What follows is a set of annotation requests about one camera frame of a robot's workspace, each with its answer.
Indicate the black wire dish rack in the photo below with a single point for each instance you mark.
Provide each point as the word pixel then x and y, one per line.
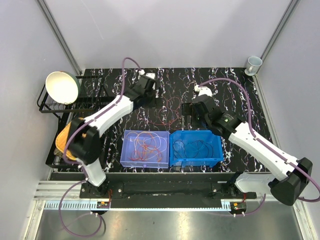
pixel 96 92

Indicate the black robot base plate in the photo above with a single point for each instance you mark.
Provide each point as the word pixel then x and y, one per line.
pixel 190 190

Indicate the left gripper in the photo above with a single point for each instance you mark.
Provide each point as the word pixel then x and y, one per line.
pixel 153 94

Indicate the blue plastic bin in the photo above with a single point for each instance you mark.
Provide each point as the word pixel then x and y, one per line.
pixel 194 148

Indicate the white mug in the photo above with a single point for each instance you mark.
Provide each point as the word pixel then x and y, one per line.
pixel 252 66

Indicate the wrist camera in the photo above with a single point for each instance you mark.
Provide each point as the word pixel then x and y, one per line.
pixel 202 90
pixel 151 75

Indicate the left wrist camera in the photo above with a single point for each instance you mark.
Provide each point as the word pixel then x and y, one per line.
pixel 151 75

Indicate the orange woven plate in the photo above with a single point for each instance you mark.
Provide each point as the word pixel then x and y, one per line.
pixel 60 144

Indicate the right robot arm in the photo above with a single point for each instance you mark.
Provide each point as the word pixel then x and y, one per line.
pixel 287 177

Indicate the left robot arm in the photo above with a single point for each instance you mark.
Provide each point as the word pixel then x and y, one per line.
pixel 84 135

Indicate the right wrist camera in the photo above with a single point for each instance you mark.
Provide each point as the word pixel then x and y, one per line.
pixel 202 90

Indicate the white bowl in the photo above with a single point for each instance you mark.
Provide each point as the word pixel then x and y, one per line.
pixel 63 87

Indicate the purple plastic bin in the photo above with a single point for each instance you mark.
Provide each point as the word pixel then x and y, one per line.
pixel 145 149

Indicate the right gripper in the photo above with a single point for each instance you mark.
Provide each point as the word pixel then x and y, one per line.
pixel 187 109

